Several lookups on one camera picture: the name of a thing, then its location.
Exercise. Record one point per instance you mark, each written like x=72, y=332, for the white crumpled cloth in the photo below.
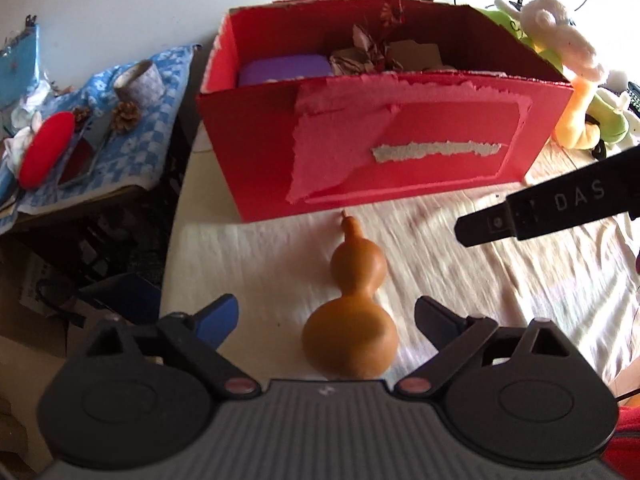
x=22, y=135

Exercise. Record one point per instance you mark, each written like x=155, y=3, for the purple tissue pack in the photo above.
x=285, y=70

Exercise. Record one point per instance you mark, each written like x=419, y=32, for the blue bag with clips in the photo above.
x=17, y=67

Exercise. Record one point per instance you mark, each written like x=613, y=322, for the red knotted tassel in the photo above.
x=392, y=7

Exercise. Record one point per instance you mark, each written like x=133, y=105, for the red pouch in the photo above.
x=45, y=150

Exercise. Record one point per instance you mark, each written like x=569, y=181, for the red clothing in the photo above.
x=625, y=452

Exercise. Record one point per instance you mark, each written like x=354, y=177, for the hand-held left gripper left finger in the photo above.
x=217, y=320

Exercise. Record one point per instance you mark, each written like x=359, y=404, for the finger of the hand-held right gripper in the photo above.
x=487, y=226

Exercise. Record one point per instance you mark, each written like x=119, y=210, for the red cardboard box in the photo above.
x=440, y=170

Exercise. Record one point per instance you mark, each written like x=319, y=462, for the white plush sheep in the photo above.
x=560, y=35

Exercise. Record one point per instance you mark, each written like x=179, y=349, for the blue box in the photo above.
x=125, y=297

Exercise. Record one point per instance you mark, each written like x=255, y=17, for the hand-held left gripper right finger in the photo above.
x=435, y=320

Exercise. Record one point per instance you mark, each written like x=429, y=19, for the dark side table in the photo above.
x=90, y=220

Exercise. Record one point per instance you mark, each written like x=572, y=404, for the grey cup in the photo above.
x=140, y=82

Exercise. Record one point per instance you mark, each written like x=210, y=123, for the brown cardboard box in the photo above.
x=30, y=285

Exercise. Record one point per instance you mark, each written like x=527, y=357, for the black smartphone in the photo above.
x=85, y=155

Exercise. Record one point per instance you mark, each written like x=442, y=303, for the blue checkered cloth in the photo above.
x=150, y=125

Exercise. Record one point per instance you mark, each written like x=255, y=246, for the pine cone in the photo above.
x=125, y=116

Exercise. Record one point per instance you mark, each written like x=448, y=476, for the brown gourd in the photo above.
x=350, y=335

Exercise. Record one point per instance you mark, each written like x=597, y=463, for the pale bed sheet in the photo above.
x=500, y=285

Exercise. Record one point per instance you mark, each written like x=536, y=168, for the green and yellow plush toy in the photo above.
x=580, y=115

